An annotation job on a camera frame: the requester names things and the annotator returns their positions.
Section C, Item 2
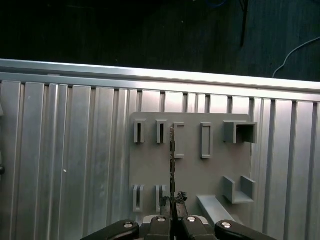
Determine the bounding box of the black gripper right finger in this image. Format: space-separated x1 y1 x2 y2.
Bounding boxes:
174 191 276 240

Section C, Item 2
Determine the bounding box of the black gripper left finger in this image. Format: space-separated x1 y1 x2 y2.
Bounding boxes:
79 196 173 240

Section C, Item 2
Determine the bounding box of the grey plastic parts rack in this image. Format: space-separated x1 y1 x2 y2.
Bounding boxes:
128 111 258 236

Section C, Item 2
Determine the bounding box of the pale floor cable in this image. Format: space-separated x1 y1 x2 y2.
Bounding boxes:
272 36 320 78

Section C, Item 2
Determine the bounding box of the black floor cable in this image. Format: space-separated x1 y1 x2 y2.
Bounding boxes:
239 0 249 48

